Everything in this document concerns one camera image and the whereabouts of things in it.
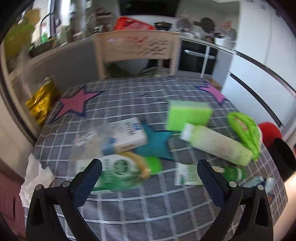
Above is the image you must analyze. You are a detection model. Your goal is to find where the cardboard box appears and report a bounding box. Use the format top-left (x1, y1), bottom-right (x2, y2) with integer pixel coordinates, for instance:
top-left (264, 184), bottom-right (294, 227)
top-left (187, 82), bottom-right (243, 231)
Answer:
top-left (206, 78), bottom-right (222, 91)

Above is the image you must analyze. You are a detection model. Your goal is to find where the green sponge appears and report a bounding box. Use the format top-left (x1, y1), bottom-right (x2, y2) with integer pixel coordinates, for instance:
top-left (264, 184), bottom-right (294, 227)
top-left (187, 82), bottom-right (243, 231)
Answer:
top-left (166, 100), bottom-right (213, 132)

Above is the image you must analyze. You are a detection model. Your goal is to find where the grey checkered tablecloth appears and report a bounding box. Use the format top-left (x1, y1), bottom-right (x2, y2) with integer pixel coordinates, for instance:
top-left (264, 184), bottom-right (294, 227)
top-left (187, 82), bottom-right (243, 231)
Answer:
top-left (33, 77), bottom-right (287, 240)

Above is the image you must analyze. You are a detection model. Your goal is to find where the white green lotion bottle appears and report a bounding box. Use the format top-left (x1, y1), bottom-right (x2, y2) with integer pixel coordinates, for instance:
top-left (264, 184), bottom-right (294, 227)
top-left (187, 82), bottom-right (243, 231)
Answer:
top-left (181, 123), bottom-right (253, 166)

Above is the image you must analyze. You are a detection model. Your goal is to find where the red round stool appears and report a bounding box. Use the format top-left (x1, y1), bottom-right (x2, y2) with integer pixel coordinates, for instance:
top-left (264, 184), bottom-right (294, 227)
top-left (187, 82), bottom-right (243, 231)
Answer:
top-left (258, 122), bottom-right (282, 148)

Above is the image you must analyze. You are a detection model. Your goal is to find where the green snack bag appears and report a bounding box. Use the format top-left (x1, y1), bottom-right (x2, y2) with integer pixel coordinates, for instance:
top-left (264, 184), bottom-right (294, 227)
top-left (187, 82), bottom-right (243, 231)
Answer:
top-left (227, 111), bottom-right (262, 162)

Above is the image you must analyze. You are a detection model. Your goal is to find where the clear plastic bag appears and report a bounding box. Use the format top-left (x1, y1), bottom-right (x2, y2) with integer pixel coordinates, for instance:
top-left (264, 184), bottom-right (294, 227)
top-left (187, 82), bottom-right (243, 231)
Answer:
top-left (69, 125), bottom-right (112, 162)

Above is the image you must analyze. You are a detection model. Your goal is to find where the green white carton box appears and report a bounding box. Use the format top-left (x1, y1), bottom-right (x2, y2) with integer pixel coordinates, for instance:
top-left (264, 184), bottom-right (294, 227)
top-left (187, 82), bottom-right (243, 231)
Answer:
top-left (70, 152), bottom-right (163, 193)

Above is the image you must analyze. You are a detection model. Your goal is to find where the blue plastic bag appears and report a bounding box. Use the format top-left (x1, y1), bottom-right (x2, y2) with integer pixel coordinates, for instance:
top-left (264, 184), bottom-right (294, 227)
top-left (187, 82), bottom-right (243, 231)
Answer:
top-left (242, 175), bottom-right (275, 193)

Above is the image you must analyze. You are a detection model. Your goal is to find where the red dish rack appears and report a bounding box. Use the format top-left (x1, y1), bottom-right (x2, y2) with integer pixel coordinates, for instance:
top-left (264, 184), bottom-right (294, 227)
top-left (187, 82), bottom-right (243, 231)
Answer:
top-left (114, 16), bottom-right (155, 31)

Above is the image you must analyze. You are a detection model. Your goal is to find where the black trash bin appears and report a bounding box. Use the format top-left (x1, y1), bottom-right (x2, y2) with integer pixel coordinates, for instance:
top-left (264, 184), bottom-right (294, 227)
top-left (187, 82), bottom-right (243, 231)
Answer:
top-left (268, 138), bottom-right (296, 182)

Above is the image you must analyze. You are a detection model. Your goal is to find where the black built-in oven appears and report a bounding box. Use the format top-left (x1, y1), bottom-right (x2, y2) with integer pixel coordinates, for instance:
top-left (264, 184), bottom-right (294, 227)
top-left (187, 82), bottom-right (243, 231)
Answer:
top-left (179, 40), bottom-right (218, 75)

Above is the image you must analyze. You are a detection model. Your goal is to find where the cream plastic chair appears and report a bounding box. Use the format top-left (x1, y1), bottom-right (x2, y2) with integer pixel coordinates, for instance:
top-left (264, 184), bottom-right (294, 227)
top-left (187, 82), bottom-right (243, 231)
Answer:
top-left (90, 30), bottom-right (181, 80)

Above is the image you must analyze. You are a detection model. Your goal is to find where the white refrigerator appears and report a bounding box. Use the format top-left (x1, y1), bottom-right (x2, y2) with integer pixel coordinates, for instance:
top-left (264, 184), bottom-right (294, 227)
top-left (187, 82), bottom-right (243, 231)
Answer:
top-left (222, 1), bottom-right (295, 135)

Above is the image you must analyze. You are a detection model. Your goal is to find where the white rice cooker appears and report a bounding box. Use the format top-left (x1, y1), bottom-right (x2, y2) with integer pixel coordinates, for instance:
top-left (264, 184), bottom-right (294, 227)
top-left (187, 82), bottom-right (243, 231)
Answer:
top-left (214, 28), bottom-right (237, 50)

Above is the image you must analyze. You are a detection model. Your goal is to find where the green tea bottle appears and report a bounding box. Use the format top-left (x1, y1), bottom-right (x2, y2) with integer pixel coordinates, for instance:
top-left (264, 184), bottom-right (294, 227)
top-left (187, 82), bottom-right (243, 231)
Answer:
top-left (212, 166), bottom-right (246, 182)

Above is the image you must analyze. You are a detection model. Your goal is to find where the green plastic basket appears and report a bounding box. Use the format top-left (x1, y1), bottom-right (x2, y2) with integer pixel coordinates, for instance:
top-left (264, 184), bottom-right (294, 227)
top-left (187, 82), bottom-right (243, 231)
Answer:
top-left (4, 24), bottom-right (35, 60)

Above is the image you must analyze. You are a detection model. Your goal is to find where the black wok on stove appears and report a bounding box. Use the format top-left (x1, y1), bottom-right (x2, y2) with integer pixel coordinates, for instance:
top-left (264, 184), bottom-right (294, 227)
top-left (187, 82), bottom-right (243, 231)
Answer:
top-left (154, 21), bottom-right (172, 31)

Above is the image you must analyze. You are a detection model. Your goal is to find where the white stick vacuum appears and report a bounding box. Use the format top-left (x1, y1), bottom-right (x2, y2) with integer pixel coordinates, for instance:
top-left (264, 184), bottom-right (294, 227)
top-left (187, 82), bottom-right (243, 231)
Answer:
top-left (201, 46), bottom-right (210, 78)

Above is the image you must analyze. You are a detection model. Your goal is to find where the white mask box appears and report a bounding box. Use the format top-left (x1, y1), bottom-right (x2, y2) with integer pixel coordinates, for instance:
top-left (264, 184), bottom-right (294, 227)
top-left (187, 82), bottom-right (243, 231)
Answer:
top-left (100, 118), bottom-right (148, 156)

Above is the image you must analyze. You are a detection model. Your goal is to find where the gold foil bag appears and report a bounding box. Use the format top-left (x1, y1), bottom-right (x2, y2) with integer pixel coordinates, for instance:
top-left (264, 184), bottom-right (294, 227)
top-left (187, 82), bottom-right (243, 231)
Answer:
top-left (26, 76), bottom-right (61, 126)

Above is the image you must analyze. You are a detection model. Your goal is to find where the white crumpled tissue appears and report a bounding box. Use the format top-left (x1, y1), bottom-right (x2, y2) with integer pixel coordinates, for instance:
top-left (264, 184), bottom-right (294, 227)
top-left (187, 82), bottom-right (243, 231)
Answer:
top-left (19, 154), bottom-right (55, 208)

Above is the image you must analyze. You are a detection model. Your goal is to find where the green hand cream tube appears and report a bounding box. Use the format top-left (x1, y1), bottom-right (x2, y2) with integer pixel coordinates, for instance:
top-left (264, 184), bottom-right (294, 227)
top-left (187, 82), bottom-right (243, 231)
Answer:
top-left (175, 163), bottom-right (203, 186)

